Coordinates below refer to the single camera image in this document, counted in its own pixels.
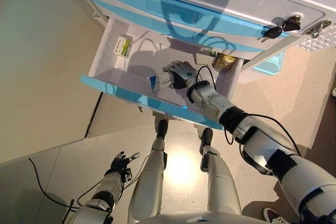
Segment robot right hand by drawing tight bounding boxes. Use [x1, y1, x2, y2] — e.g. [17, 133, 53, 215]
[161, 60, 200, 90]

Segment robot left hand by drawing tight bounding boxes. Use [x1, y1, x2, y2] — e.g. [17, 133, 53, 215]
[110, 151, 140, 173]

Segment blue white medicine box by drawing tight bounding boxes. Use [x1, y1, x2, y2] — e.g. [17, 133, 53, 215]
[148, 71, 174, 93]

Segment green white medicine box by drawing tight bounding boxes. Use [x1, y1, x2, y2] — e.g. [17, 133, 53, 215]
[113, 36, 133, 59]

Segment small white box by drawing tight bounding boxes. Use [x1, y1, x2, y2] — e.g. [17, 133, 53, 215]
[195, 51, 216, 65]

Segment robot left leg silver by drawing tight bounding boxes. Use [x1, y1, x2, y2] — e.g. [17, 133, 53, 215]
[128, 140, 169, 222]

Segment robot leg silver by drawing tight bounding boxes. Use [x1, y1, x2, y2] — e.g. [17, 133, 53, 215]
[199, 146, 242, 216]
[128, 140, 169, 222]

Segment yellow jar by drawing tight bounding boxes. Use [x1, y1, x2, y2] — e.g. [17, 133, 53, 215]
[213, 52, 236, 70]

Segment robot left foot black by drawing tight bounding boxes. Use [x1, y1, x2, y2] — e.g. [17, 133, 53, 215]
[156, 119, 169, 141]

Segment robot foot black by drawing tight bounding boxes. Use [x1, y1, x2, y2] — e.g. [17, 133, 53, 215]
[201, 127, 213, 148]
[156, 119, 169, 141]

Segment robot right foot black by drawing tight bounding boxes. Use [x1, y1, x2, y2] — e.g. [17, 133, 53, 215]
[201, 127, 213, 148]

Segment blue lidded waste bin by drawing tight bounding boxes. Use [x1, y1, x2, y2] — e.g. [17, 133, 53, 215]
[240, 50, 286, 84]

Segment robot grey torso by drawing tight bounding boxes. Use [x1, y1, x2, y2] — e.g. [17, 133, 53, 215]
[138, 210, 266, 224]

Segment robot right leg silver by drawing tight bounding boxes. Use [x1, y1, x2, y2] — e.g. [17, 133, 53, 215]
[199, 146, 242, 216]

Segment black cart keys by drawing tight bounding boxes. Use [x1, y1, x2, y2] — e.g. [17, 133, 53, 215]
[259, 15, 302, 43]

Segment white perforated side basket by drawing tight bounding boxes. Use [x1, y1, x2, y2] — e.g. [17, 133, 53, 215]
[295, 23, 336, 53]

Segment metal cart latch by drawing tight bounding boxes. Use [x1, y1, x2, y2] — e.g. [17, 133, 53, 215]
[306, 19, 332, 38]

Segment person's white sneaker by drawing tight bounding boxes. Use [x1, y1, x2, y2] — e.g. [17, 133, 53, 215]
[263, 207, 289, 224]

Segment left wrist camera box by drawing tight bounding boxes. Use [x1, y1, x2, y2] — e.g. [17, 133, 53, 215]
[122, 167, 132, 183]

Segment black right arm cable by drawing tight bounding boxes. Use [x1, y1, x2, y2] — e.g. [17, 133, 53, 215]
[195, 65, 301, 156]

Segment black floor cable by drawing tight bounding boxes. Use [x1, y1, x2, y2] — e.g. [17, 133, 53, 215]
[27, 157, 79, 218]

